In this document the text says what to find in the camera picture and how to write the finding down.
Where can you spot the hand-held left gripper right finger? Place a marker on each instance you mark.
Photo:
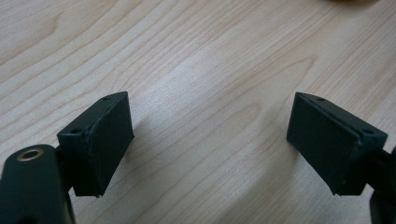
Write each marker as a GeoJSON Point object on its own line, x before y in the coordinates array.
{"type": "Point", "coordinates": [330, 146]}

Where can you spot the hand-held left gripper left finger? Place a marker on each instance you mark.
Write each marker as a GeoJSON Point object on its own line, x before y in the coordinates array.
{"type": "Point", "coordinates": [102, 146]}

